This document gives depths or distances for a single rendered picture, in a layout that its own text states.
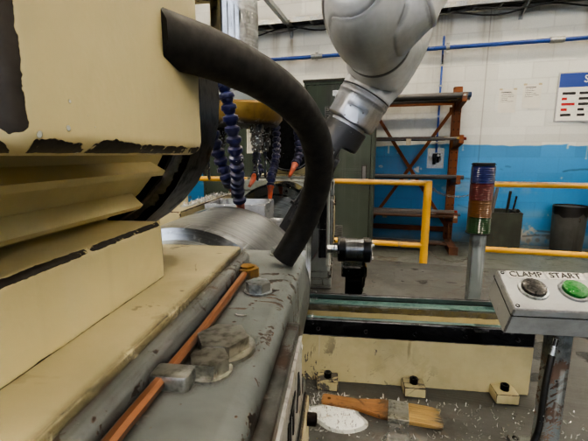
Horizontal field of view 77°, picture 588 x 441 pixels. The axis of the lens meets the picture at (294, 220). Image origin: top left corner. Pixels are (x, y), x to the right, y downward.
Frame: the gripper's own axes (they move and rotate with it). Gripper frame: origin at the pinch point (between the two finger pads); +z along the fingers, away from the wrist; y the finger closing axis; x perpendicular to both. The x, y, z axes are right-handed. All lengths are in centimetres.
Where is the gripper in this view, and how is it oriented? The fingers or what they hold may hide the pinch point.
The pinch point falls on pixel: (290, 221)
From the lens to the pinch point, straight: 69.6
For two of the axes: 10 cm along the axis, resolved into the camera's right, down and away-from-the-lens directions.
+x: 8.6, 5.1, -0.1
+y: -1.2, 1.8, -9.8
